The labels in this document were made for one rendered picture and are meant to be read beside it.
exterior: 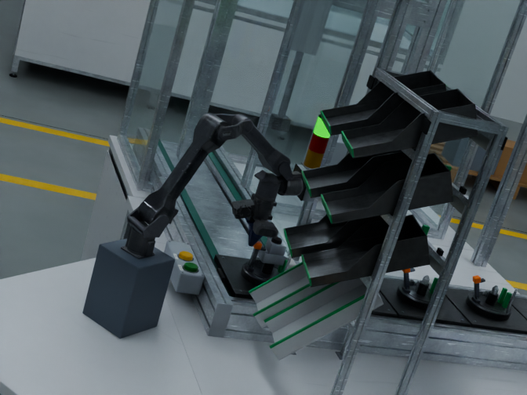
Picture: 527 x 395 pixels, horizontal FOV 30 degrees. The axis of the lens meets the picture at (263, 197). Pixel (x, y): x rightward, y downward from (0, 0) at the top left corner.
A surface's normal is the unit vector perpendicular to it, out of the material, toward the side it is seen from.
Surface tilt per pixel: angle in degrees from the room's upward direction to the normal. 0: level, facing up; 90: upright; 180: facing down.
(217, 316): 90
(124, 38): 90
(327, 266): 25
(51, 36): 90
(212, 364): 0
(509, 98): 90
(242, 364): 0
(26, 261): 0
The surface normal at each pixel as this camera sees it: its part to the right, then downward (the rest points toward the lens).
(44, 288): 0.27, -0.91
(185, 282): 0.27, 0.39
